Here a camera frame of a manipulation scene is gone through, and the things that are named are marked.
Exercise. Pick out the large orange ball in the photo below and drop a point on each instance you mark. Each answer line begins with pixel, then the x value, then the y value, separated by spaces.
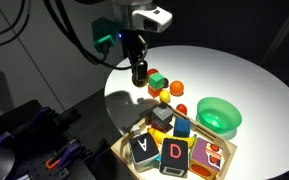
pixel 177 88

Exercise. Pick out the blue cube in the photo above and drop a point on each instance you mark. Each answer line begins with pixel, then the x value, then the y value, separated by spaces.
pixel 182 127

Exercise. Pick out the yellow toy lemon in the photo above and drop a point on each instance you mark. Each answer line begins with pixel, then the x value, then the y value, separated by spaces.
pixel 165 96

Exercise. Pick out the yellow toy banana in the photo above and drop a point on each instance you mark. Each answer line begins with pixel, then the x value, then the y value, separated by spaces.
pixel 157 135

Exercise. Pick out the small grey white piece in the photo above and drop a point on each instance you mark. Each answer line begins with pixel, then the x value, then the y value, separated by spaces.
pixel 136 130

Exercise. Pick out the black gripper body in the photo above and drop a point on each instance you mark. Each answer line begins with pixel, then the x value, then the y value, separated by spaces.
pixel 134 45

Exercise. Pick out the black soft block letter D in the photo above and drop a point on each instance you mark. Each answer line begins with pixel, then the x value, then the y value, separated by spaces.
pixel 174 155

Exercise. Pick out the small bright red ball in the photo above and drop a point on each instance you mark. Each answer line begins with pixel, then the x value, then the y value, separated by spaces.
pixel 182 109

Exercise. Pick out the grey cube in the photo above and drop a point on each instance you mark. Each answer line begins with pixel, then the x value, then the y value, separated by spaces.
pixel 162 115

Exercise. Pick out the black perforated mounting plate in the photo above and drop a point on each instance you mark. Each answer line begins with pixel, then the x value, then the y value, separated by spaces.
pixel 37 166

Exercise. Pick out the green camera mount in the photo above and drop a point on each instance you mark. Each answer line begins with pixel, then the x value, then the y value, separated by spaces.
pixel 102 33

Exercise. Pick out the green translucent bowl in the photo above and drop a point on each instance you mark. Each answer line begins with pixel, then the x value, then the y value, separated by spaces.
pixel 217 116

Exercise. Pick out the black soft block letter A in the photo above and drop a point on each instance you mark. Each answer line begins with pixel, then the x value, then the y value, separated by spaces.
pixel 144 150

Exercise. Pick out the green cube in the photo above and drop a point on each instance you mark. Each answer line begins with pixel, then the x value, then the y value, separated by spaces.
pixel 156 81

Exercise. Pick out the small teal piece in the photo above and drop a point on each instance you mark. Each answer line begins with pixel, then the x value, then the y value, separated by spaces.
pixel 157 158

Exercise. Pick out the magenta block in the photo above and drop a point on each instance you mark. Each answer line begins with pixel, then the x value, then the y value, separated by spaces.
pixel 155 126

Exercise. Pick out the orange cube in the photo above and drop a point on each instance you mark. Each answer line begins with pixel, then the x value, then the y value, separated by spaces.
pixel 154 92

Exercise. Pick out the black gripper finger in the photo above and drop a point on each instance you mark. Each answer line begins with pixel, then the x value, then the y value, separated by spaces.
pixel 143 71
pixel 134 75

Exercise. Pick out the robot stand top plate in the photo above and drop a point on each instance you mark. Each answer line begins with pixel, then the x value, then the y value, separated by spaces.
pixel 14 116

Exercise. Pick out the slanted grey pole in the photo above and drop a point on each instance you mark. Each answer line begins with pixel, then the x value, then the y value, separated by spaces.
pixel 284 30

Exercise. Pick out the wooden tray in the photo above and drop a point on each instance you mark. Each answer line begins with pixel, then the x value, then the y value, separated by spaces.
pixel 230 151

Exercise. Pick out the purple black hand clamp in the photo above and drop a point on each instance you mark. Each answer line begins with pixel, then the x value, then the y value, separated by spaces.
pixel 67 117
pixel 67 155
pixel 1 139

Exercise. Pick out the dark red small ball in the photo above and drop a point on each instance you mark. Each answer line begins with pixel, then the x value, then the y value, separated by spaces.
pixel 166 83

